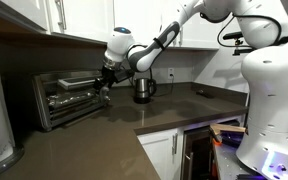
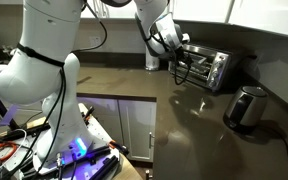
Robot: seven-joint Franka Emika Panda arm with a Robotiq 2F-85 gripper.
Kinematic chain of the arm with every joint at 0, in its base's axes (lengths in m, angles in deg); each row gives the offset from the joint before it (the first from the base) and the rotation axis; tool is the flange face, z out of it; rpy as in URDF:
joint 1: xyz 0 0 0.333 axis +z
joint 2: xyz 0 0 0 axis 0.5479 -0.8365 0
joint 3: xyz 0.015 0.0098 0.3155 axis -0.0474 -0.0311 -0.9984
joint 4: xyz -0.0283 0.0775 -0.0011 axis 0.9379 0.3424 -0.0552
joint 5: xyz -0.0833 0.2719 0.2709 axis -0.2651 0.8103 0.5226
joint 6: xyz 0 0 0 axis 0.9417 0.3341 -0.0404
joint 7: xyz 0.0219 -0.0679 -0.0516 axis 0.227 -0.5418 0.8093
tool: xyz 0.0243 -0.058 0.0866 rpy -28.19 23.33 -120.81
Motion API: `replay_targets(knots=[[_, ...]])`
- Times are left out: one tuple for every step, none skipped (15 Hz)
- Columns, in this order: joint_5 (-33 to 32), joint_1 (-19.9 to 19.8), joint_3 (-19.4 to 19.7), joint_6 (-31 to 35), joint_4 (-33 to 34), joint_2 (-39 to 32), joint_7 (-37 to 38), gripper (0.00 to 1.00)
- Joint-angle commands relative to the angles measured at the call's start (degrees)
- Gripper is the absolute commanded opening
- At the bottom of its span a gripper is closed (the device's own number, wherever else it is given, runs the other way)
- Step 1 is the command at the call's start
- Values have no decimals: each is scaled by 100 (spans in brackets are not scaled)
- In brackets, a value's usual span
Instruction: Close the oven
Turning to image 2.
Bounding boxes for silver toaster oven body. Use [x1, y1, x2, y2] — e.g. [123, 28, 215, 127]
[167, 42, 240, 93]

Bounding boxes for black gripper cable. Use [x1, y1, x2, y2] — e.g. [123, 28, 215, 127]
[149, 22, 192, 86]

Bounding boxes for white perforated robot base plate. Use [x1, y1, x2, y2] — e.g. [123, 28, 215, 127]
[15, 112, 122, 178]

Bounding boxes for glass toaster oven door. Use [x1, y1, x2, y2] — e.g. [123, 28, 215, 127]
[168, 53, 216, 89]

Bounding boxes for wooden table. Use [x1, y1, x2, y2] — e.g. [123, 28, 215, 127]
[25, 102, 144, 180]

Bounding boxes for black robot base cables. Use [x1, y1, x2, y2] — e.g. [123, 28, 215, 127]
[0, 0, 108, 180]

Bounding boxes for black aluminium extrusion bar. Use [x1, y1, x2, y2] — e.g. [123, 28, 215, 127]
[73, 145, 112, 165]
[89, 154, 120, 180]

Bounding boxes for orange black bar clamp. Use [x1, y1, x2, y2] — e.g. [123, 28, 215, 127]
[108, 140, 131, 157]

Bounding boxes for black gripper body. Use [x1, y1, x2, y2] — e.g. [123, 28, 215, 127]
[171, 42, 192, 62]

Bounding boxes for white base cabinets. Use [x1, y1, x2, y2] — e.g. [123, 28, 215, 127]
[76, 93, 158, 164]

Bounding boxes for orange cable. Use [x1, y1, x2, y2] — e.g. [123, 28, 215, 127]
[0, 141, 19, 168]

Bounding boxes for white wall outlet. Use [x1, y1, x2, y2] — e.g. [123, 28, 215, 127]
[89, 35, 102, 48]

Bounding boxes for white wall cabinets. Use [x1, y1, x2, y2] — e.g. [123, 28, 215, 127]
[80, 0, 288, 38]

